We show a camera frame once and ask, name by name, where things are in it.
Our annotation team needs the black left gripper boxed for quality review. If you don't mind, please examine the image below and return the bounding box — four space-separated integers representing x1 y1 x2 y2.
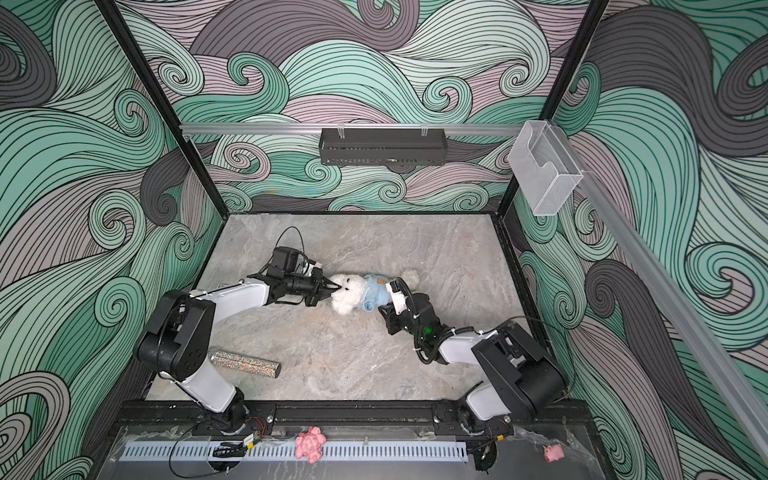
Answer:
285 268 343 307

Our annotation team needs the light blue fleece hoodie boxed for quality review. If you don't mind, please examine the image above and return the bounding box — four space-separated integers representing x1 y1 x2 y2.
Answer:
361 274 391 313

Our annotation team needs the white plush teddy bear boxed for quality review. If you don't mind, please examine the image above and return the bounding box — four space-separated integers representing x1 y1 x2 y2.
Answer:
328 268 421 316

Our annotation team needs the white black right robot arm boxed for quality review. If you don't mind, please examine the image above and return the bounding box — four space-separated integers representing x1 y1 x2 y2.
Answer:
378 292 566 435

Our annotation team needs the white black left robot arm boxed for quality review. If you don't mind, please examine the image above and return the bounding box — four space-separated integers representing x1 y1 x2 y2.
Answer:
134 268 340 435

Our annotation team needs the glitter multicolour tube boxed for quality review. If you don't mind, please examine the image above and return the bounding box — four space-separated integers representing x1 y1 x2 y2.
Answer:
209 350 281 378

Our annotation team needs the pink plush toy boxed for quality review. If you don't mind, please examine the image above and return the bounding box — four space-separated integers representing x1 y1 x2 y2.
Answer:
295 426 327 464

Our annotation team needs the small pink toy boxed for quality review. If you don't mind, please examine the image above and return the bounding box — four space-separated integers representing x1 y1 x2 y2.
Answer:
543 444 565 463

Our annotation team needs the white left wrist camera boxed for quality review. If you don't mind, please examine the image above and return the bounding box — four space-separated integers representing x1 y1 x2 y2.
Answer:
267 246 310 278

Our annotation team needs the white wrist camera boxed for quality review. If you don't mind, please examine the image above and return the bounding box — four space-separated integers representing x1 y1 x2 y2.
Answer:
267 246 310 278
386 278 409 315

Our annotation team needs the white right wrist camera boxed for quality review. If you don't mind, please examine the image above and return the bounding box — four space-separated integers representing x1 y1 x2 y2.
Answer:
386 278 409 315

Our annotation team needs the white slotted cable duct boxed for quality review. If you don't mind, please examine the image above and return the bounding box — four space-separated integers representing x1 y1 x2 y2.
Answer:
118 440 469 463

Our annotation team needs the black wall-mounted tray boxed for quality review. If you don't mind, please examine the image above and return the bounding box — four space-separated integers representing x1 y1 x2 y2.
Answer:
319 129 448 167

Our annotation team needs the aluminium rail back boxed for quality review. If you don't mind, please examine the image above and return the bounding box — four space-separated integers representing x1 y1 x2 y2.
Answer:
179 122 523 137

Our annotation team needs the aluminium rail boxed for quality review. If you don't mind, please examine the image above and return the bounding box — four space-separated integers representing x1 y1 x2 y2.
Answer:
551 126 767 460
179 122 523 137

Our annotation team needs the clear acrylic wall bin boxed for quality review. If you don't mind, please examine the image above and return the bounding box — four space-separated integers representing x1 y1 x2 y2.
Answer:
507 120 583 217

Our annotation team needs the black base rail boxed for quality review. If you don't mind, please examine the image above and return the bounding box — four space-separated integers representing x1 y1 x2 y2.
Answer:
115 400 591 433

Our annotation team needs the black cage corner post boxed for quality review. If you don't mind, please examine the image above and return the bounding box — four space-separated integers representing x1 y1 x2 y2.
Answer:
498 1 608 218

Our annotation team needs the black left corner post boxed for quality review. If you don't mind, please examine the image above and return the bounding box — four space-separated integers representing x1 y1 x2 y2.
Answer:
94 0 229 220

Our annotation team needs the aluminium rail right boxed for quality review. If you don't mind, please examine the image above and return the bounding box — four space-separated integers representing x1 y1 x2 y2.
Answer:
551 126 767 460

